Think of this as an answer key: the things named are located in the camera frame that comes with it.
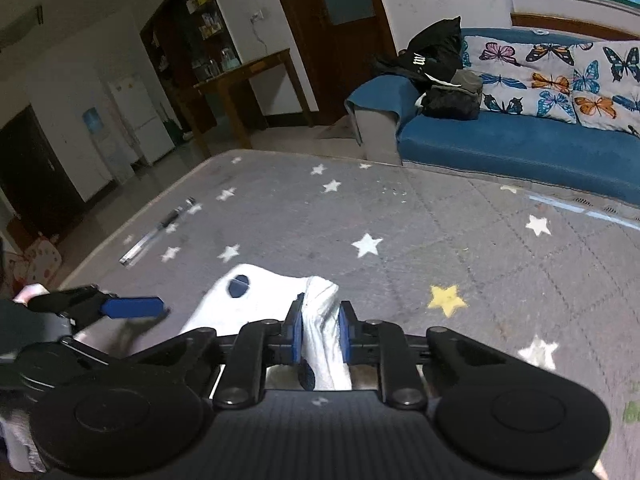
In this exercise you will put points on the pen on table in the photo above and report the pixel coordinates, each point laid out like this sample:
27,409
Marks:
136,251

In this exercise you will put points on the white refrigerator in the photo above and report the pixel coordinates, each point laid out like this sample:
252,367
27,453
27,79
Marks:
141,118

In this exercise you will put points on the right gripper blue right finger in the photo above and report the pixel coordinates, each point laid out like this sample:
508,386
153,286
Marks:
395,355

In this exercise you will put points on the butterfly print cushion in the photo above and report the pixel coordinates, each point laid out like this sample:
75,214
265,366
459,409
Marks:
592,84

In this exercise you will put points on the blue sofa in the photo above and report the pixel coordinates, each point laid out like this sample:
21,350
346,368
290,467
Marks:
391,129

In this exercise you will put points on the left hand knit glove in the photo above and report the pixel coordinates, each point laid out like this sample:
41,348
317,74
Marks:
21,450

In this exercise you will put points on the white navy polka dot garment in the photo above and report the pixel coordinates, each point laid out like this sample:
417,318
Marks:
250,293

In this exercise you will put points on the water dispenser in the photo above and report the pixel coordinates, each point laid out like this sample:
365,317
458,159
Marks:
107,144

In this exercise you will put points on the dark wooden door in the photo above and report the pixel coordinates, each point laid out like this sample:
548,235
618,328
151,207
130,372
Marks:
338,41

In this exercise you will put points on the black bag on sofa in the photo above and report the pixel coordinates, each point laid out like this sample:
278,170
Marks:
433,63

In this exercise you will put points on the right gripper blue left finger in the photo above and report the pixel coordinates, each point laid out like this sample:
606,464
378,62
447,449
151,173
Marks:
248,355

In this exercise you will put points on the dark shelf with bottles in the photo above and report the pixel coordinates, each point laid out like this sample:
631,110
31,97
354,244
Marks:
184,40

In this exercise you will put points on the dark wooden side table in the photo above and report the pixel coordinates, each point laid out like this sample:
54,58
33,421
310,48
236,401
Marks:
232,85

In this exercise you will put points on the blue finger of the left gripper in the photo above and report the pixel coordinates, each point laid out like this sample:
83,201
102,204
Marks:
86,305

